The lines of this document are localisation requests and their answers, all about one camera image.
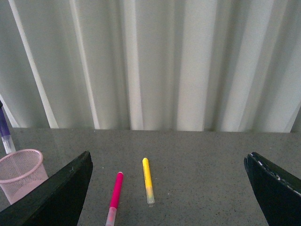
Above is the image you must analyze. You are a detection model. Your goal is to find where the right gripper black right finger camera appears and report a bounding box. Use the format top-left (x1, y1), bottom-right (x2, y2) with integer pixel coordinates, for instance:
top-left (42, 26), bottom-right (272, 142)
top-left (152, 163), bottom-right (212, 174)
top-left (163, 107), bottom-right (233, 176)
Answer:
top-left (244, 152), bottom-right (301, 226)

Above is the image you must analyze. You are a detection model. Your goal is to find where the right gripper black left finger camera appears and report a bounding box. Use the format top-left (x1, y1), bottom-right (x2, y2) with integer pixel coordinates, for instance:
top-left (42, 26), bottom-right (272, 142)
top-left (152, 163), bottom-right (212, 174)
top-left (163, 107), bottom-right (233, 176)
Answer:
top-left (0, 151), bottom-right (93, 226)

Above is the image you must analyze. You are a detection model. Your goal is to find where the pink pen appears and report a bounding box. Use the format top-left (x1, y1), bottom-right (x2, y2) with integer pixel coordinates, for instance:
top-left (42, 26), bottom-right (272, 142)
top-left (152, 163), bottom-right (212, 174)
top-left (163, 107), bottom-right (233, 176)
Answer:
top-left (105, 172), bottom-right (124, 226)

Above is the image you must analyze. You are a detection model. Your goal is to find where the purple pen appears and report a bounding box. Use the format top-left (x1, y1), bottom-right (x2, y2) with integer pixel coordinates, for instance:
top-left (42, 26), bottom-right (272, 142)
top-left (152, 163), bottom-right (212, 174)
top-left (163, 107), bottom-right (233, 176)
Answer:
top-left (0, 108), bottom-right (16, 154)

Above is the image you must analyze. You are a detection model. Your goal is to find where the pink mesh cup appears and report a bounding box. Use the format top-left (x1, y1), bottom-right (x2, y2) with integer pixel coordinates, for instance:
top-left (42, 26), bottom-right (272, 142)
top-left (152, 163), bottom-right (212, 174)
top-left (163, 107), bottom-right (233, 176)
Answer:
top-left (0, 149), bottom-right (48, 204)

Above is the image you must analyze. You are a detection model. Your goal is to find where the yellow pen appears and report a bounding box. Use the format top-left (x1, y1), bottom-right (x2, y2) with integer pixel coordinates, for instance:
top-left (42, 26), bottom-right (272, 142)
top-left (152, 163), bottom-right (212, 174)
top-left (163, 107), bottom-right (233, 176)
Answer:
top-left (142, 158), bottom-right (155, 205)

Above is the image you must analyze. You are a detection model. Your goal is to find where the white curtain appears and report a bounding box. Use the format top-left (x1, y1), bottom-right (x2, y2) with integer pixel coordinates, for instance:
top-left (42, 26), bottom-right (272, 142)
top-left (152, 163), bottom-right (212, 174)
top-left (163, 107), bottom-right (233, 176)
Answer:
top-left (0, 0), bottom-right (301, 132)

